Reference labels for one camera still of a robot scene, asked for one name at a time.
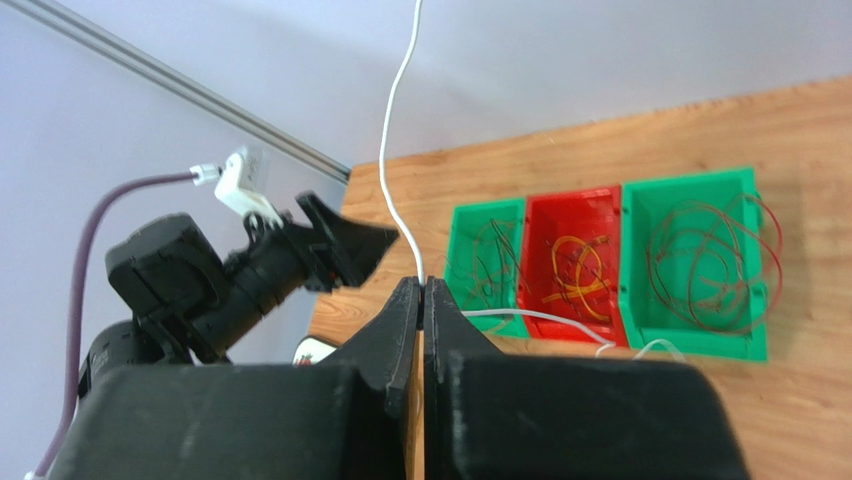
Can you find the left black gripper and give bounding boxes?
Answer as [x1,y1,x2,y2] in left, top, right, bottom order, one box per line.
[226,191,399,313]

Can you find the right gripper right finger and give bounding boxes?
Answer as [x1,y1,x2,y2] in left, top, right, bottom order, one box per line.
[423,278,750,479]

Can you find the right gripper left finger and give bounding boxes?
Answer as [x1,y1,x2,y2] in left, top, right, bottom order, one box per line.
[49,277,420,479]

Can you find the white wire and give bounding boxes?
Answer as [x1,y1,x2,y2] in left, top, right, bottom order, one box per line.
[377,0,687,364]

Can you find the yellow wire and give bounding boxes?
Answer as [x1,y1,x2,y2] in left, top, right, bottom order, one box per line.
[540,234,614,324]

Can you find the brown wire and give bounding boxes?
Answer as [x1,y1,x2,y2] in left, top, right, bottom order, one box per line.
[462,216,527,307]

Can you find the wire bundle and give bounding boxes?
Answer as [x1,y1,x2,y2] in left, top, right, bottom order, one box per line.
[645,192,785,334]

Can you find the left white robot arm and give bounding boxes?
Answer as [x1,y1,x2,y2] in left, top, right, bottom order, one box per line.
[77,191,399,399]

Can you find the strawberry pattern tray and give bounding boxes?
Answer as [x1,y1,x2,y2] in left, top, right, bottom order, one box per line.
[292,336,339,365]

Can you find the left green bin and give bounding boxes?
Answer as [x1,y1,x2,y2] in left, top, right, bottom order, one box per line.
[444,198,530,338]

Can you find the green bin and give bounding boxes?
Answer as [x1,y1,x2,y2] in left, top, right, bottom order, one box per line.
[444,198,530,338]
[619,167,772,362]

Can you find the red bin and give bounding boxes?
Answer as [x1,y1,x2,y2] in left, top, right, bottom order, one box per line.
[517,185,629,347]

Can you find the right green bin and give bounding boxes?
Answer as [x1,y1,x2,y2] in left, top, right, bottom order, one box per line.
[619,167,772,362]

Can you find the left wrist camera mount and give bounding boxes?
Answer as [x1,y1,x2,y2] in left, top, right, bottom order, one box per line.
[189,146,283,227]

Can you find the aluminium corner post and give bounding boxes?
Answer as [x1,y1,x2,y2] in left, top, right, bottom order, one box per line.
[4,0,351,185]

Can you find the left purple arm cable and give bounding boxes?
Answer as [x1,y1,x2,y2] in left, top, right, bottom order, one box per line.
[26,171,198,480]

